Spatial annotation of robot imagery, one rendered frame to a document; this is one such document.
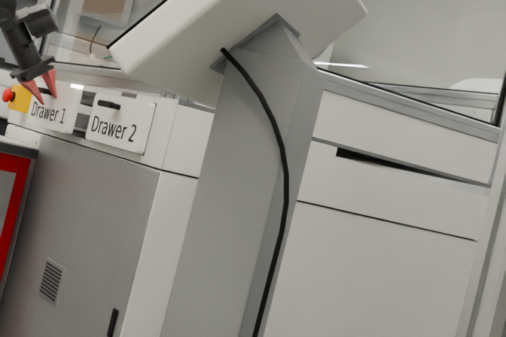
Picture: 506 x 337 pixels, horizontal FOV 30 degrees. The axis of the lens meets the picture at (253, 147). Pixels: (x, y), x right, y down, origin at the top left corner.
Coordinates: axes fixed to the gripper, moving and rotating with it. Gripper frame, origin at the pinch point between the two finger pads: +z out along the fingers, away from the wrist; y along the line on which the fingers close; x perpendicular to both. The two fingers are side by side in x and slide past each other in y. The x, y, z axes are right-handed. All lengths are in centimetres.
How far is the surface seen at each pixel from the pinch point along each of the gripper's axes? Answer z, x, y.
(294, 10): -18, -101, 12
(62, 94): 0.0, -3.5, 2.6
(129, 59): -25, -105, -18
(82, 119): 6.0, -10.1, 2.4
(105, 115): 4.3, -23.0, 3.8
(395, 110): 29, -53, 58
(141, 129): 5.0, -43.1, 2.9
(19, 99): 4.4, 32.2, 1.9
